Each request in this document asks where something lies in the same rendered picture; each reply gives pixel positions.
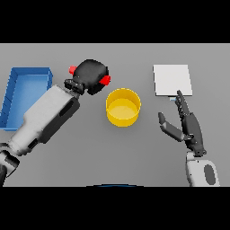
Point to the blue tray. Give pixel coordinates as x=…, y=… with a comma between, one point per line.
x=24, y=95

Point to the yellow bowl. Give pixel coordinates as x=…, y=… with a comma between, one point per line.
x=123, y=107

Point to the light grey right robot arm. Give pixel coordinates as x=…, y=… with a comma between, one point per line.
x=201, y=174

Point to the red beaker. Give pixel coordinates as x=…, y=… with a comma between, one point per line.
x=105, y=80

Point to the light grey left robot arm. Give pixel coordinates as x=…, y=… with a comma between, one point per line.
x=42, y=119

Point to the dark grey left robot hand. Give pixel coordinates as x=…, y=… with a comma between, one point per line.
x=90, y=73

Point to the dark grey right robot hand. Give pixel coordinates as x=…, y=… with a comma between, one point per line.
x=191, y=125

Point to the pale square measuring scale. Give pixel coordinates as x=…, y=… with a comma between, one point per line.
x=172, y=79

